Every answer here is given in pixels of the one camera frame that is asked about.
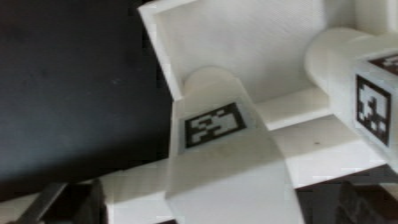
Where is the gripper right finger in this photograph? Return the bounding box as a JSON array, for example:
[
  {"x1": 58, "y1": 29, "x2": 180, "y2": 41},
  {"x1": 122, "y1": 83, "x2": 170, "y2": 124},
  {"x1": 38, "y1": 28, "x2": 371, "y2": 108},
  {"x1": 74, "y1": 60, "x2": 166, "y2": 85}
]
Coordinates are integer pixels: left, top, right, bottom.
[{"x1": 321, "y1": 181, "x2": 398, "y2": 224}]

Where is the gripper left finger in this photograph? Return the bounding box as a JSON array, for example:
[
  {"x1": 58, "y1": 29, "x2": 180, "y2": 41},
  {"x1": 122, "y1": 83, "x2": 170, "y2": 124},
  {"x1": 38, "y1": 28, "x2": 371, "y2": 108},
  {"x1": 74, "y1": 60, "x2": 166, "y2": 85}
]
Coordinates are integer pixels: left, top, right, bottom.
[{"x1": 15, "y1": 180, "x2": 108, "y2": 224}]

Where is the white chair leg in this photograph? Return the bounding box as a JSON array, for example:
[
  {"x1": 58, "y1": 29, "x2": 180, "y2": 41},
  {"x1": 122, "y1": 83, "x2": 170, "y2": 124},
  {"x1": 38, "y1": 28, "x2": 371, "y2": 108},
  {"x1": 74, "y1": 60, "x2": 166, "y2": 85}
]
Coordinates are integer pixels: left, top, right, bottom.
[
  {"x1": 164, "y1": 67, "x2": 303, "y2": 224},
  {"x1": 303, "y1": 28, "x2": 398, "y2": 173}
]

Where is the white chair seat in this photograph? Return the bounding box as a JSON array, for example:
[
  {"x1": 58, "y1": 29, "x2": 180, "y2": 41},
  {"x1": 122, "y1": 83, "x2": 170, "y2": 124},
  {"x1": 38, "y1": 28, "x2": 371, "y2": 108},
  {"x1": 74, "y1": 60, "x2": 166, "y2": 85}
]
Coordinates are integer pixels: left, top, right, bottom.
[{"x1": 138, "y1": 0, "x2": 398, "y2": 130}]

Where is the white front fence rail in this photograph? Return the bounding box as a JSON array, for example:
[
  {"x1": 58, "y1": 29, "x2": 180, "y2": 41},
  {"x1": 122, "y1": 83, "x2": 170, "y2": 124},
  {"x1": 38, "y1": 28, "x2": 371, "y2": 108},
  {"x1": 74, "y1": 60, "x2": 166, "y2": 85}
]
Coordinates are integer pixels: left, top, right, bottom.
[{"x1": 100, "y1": 116, "x2": 387, "y2": 224}]

